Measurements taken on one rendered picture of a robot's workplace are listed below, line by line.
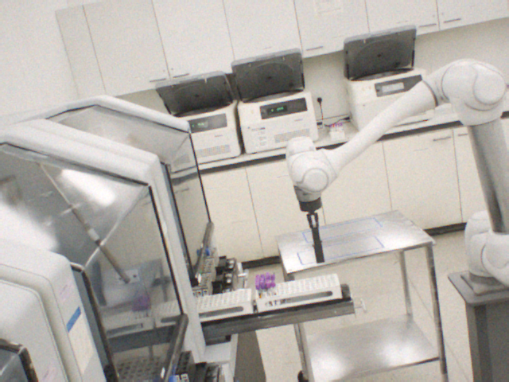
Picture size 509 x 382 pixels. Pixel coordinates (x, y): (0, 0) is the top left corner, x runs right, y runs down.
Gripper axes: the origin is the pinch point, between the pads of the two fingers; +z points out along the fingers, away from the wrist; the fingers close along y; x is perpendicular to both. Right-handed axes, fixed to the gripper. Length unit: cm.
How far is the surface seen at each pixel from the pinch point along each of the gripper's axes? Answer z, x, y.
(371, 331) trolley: 69, 19, -61
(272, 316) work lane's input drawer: 17.4, -20.0, 6.7
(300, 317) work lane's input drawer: 19.9, -10.6, 6.7
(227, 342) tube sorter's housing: 24.0, -37.2, 7.8
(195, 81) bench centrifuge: -53, -63, -244
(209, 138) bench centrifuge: -12, -60, -229
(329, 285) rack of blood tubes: 11.4, 1.6, 2.9
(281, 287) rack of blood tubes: 11.5, -15.6, -2.3
